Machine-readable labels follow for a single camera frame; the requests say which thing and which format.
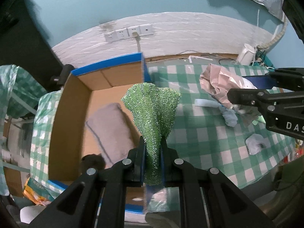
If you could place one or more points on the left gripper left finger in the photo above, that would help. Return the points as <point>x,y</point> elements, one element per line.
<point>97,198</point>

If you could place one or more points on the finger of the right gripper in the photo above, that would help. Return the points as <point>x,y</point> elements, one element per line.
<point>251,98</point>
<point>290,78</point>

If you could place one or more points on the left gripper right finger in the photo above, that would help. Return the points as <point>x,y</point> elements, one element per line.
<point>207,197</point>

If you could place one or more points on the white blue striped sock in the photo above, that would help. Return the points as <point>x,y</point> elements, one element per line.
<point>247,114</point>

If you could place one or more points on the light grey knit cloth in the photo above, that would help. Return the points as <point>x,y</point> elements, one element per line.
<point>256,143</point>

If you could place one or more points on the pink beige cloth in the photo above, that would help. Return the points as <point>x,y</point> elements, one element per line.
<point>217,81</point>

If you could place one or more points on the grey towel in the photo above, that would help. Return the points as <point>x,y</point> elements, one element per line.
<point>114,132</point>

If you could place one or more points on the green sparkly scrub cloth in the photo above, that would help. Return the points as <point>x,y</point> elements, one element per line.
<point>153,110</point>

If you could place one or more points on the white electric kettle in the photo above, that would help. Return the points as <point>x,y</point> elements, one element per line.
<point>246,55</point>

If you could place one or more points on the green checkered tablecloth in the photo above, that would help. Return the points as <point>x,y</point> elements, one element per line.
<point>199,135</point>

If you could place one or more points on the orange snack package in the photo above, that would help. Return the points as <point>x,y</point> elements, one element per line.
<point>37,193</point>

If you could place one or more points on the blue cardboard box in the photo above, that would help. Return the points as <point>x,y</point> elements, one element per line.
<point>86,90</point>

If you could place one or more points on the white wall socket strip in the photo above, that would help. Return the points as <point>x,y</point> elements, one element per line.
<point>129,32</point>

